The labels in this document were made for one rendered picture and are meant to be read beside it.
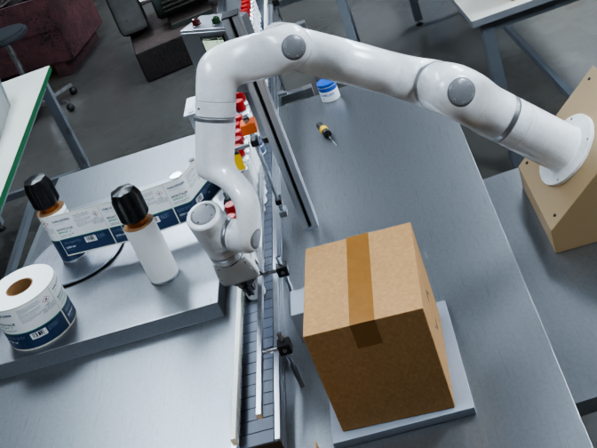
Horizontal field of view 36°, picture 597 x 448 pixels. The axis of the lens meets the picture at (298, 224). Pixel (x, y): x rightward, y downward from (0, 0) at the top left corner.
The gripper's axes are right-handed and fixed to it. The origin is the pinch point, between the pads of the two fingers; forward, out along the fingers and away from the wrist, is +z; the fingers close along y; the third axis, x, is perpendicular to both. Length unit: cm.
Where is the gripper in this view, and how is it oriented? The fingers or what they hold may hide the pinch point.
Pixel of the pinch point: (248, 286)
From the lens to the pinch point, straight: 228.3
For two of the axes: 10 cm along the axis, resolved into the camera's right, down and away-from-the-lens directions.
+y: -9.5, 2.8, 1.4
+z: 2.9, 5.7, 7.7
